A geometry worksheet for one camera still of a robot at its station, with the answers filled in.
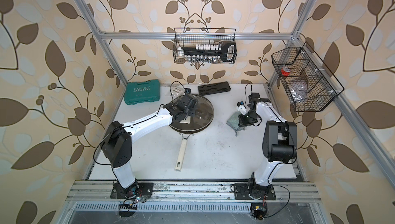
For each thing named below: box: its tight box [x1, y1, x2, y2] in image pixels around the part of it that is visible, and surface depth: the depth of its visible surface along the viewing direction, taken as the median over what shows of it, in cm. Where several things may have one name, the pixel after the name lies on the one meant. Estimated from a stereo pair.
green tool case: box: [123, 79, 161, 106], surface depth 113 cm
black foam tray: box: [198, 81, 231, 96], surface depth 118 cm
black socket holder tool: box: [177, 42, 238, 63], surface depth 86 cm
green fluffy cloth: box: [226, 111, 245, 137], surface depth 95 cm
